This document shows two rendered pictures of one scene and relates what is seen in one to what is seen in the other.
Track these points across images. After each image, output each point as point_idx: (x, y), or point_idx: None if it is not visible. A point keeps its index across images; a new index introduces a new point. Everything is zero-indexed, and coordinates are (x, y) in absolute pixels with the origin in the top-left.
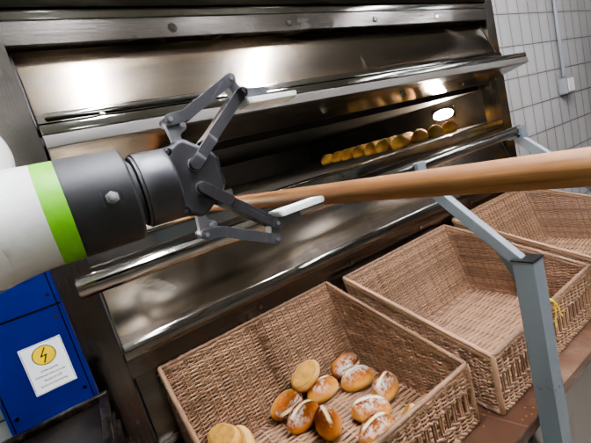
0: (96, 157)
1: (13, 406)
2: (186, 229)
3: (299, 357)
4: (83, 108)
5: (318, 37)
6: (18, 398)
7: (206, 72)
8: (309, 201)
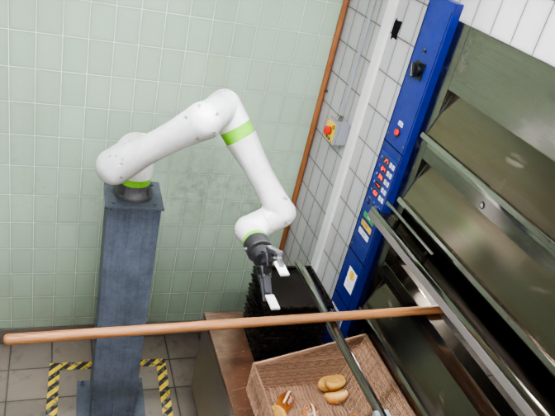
0: (253, 239)
1: (340, 278)
2: (410, 304)
3: None
4: (396, 210)
5: None
6: (342, 277)
7: (478, 246)
8: (269, 304)
